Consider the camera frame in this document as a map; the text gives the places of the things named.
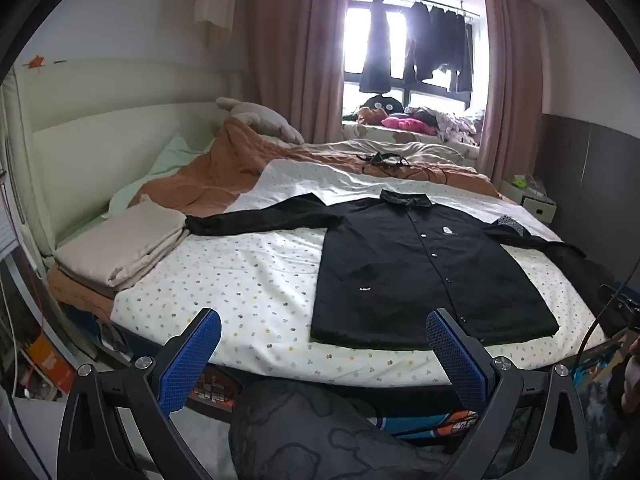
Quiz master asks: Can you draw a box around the pink cloth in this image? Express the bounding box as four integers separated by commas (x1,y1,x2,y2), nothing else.
382,116,434,134

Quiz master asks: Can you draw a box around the person's patterned trouser leg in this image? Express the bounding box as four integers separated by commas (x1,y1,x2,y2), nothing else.
229,380,451,480

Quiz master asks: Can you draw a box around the black cable bundle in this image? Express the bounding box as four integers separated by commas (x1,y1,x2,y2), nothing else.
357,151,466,182

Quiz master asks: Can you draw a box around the folded beige bedding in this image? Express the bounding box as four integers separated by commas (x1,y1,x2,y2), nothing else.
54,195,191,291

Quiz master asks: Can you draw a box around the beige striped blanket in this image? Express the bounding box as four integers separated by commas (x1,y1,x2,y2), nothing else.
300,137,481,172

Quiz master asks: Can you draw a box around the grey patterned cloth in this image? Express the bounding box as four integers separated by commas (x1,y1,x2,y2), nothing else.
499,214,532,237

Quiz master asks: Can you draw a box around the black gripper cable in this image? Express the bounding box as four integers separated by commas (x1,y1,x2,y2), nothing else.
570,275,632,372

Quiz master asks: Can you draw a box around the metal clothes rail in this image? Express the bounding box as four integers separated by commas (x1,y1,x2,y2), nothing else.
349,0,481,18

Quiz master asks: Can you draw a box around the white nightstand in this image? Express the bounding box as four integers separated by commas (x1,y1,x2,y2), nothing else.
500,174,557,223

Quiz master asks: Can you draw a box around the black button-up shirt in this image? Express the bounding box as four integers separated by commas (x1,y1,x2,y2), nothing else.
185,189,587,352

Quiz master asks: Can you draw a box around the light green pillow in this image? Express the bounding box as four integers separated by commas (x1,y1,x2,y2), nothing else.
102,135,211,218

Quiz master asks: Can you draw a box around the window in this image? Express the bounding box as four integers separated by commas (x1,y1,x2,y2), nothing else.
344,4,483,116

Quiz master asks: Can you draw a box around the pile of floral clothes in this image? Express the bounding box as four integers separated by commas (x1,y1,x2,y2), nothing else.
432,107,484,144

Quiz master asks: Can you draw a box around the grey plush toy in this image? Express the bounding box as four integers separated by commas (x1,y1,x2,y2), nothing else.
216,96,305,143

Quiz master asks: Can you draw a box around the black plush with white eyes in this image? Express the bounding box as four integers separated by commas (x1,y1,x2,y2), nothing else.
360,94,403,113

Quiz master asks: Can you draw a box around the person's right hand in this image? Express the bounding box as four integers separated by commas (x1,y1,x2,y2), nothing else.
621,338,640,411

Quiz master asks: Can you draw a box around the orange box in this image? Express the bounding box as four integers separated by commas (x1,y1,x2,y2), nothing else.
22,335,73,401

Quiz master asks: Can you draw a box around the wide pink curtain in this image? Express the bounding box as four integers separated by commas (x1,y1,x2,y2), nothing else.
235,0,351,146

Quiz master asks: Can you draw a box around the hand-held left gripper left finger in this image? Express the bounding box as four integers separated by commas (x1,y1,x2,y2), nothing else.
57,307,223,480

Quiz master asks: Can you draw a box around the dark hanging garment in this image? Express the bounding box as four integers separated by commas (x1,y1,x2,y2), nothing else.
430,6,474,93
402,1,434,83

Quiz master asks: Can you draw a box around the white floral bedsheet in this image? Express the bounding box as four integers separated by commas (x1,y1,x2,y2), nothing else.
110,160,608,401

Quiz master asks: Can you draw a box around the long dark hanging coat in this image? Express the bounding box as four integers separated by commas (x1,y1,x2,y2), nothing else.
359,0,393,93

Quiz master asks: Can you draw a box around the orange quilt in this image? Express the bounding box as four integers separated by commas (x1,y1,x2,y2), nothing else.
47,117,501,321

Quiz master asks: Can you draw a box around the narrow pink curtain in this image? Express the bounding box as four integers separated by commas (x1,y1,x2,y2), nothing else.
475,0,543,183

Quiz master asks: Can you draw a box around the cream padded headboard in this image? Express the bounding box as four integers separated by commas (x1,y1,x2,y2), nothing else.
0,57,246,261

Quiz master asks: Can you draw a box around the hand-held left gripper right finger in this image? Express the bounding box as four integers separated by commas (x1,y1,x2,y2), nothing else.
425,308,586,480

